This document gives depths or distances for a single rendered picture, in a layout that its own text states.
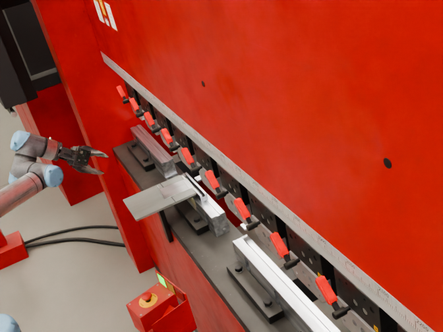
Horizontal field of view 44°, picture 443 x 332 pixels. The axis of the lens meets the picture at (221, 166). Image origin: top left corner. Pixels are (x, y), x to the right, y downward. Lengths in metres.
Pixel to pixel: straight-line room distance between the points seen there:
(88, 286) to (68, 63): 1.44
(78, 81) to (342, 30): 2.16
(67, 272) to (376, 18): 3.21
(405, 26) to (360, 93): 0.16
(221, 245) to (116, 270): 1.60
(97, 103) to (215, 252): 1.21
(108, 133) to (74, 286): 1.10
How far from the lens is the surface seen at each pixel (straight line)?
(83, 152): 2.08
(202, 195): 2.19
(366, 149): 0.92
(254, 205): 1.52
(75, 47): 2.85
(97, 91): 2.92
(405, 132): 0.82
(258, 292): 1.83
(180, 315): 2.04
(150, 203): 2.22
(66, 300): 3.56
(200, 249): 2.11
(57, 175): 1.93
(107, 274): 3.60
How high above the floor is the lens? 2.18
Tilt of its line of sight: 30 degrees down
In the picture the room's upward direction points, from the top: 14 degrees counter-clockwise
